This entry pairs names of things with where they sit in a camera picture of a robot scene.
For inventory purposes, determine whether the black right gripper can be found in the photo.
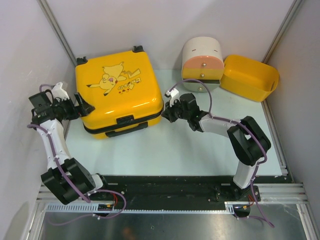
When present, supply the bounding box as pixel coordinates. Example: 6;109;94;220
161;98;190;123

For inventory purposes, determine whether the yellow Pikachu suitcase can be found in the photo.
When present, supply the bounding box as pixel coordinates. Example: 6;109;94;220
75;45;164;140

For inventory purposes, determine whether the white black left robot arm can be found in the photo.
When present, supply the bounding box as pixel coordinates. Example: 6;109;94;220
27;89;111;205

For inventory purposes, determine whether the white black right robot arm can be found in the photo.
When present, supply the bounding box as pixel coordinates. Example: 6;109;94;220
161;89;271;201

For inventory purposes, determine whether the white pastel mini drawer cabinet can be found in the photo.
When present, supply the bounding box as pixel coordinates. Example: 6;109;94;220
181;36;225;91

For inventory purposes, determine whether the yellow plastic basket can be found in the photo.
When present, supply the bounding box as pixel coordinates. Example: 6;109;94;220
220;54;280;102

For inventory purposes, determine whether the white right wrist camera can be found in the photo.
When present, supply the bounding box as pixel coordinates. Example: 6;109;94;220
164;88;180;107

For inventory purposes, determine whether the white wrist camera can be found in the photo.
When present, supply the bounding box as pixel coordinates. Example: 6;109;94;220
164;88;180;107
51;82;70;101

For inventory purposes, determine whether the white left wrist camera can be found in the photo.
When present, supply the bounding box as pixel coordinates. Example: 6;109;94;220
51;82;70;101

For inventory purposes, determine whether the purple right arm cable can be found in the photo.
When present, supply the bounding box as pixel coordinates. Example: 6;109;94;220
167;78;275;229

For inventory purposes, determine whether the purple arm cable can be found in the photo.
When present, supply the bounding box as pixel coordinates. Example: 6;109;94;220
26;83;127;226
167;78;275;229

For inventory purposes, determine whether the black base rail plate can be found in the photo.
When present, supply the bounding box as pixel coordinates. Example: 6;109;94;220
86;174;293;204

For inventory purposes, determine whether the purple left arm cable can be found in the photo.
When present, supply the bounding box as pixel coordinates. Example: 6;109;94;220
26;83;127;226

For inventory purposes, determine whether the left aluminium corner post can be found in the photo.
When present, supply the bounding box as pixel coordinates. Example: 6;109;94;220
36;0;77;66

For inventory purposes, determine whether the aluminium corner post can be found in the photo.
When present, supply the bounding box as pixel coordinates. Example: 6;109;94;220
36;0;77;66
261;0;306;64

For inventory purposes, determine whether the white slotted cable duct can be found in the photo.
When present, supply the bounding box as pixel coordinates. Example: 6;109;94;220
45;203;234;214

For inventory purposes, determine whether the aluminium frame rail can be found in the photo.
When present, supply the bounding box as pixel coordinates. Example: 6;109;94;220
36;183;309;204

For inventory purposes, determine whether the right aluminium corner post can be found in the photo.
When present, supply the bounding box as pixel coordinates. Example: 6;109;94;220
261;0;306;64

